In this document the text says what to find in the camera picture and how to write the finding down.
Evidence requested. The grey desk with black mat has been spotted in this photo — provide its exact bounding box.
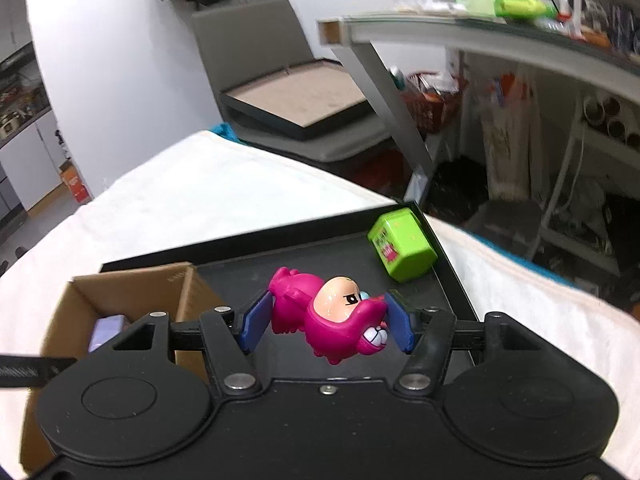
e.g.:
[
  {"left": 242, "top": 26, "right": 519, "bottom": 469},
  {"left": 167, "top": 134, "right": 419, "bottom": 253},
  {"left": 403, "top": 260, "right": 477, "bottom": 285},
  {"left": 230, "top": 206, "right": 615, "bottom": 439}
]
[{"left": 318, "top": 13, "right": 639, "bottom": 203}]

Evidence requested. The red basket under desk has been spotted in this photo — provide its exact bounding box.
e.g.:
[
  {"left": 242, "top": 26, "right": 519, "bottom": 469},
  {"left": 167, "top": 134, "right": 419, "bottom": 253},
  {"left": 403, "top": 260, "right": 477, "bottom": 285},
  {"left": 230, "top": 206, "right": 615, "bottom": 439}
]
[{"left": 400, "top": 72, "right": 468, "bottom": 139}]

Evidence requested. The pink monster toy figure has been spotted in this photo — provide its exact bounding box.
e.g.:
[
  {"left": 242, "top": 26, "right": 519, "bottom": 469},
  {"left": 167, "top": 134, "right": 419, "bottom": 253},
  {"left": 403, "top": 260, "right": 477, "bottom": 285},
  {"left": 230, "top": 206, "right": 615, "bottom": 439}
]
[{"left": 268, "top": 266, "right": 388, "bottom": 365}]

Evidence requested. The orange cardboard box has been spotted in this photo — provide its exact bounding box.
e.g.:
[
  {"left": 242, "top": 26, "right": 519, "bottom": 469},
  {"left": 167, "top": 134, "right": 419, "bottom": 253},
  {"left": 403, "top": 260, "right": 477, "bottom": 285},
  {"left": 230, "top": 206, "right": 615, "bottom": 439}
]
[{"left": 60, "top": 159, "right": 91, "bottom": 204}]

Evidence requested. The brown cardboard box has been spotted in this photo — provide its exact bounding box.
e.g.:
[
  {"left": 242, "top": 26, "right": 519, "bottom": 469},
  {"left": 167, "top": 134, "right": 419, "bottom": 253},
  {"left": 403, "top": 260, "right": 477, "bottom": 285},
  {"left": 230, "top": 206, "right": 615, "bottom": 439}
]
[{"left": 21, "top": 263, "right": 224, "bottom": 472}]

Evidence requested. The black shallow tray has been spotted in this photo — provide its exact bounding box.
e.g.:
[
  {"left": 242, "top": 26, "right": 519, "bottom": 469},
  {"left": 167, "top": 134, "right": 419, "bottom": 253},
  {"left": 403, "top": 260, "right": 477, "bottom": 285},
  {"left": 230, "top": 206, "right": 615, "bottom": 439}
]
[{"left": 102, "top": 206, "right": 477, "bottom": 380}]

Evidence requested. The white kitchen cabinet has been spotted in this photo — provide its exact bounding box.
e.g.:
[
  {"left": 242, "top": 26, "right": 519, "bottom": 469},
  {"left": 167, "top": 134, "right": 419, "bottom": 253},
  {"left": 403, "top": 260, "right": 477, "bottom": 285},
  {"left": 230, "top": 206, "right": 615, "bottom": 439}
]
[{"left": 1, "top": 0, "right": 67, "bottom": 238}]

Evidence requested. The black picture frame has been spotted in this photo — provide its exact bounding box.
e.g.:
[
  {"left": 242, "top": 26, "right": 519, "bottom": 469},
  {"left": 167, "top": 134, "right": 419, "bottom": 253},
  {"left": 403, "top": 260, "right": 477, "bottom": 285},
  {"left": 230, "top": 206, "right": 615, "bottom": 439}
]
[{"left": 221, "top": 60, "right": 373, "bottom": 141}]

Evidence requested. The purple cube toy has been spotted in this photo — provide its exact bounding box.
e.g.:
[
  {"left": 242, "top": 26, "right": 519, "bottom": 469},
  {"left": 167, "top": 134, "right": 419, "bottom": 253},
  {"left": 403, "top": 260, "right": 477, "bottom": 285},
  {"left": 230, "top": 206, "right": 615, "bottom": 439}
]
[{"left": 88, "top": 314, "right": 129, "bottom": 352}]

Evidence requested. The green hexagonal toy box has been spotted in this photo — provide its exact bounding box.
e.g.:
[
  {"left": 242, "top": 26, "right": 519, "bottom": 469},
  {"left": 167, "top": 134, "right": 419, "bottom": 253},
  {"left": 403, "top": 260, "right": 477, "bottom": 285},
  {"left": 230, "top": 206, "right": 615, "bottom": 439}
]
[{"left": 367, "top": 208, "right": 437, "bottom": 283}]

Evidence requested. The grey chair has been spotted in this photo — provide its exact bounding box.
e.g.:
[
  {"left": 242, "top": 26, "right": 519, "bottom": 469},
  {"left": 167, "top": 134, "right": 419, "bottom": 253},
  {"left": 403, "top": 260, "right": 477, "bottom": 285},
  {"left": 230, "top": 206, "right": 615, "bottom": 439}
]
[{"left": 193, "top": 0, "right": 390, "bottom": 167}]

